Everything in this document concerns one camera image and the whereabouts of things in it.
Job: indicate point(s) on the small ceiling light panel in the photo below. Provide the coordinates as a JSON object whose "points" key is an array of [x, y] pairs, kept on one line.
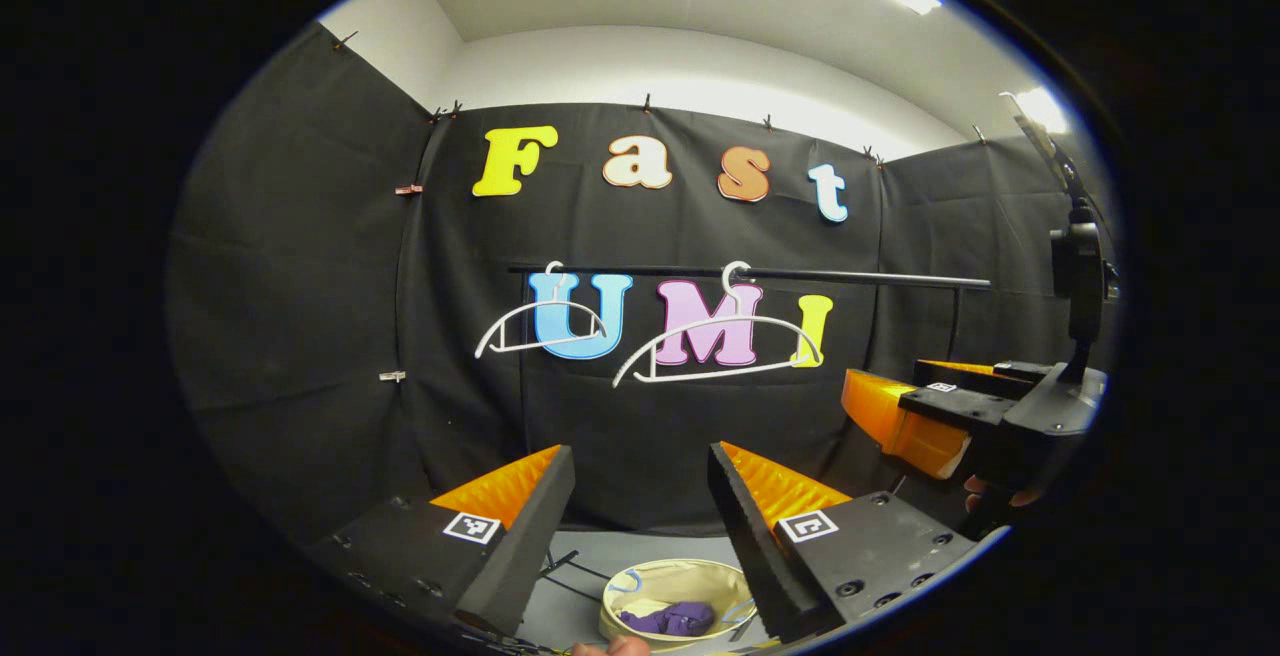
{"points": [[1045, 108]]}

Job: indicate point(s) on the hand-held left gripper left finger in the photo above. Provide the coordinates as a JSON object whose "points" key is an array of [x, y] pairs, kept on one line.
{"points": [[530, 536]]}

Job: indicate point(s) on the beige laundry hamper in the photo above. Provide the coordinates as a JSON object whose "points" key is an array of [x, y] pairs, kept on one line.
{"points": [[690, 581]]}

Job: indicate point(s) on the black clothes rail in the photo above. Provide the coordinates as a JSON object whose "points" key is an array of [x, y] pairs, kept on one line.
{"points": [[850, 277]]}

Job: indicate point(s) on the white plastic hanger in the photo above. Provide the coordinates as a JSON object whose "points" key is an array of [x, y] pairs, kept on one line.
{"points": [[720, 321], [520, 314]]}

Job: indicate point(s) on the row of black clips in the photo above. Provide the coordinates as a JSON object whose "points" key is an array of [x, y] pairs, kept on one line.
{"points": [[647, 102]]}

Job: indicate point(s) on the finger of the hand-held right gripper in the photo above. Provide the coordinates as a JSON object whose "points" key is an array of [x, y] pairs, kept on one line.
{"points": [[950, 406], [1000, 372]]}

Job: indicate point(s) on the purple jacket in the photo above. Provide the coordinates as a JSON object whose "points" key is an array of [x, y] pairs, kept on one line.
{"points": [[670, 619]]}

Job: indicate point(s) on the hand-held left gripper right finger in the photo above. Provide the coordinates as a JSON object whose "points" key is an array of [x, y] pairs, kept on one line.
{"points": [[750, 536]]}

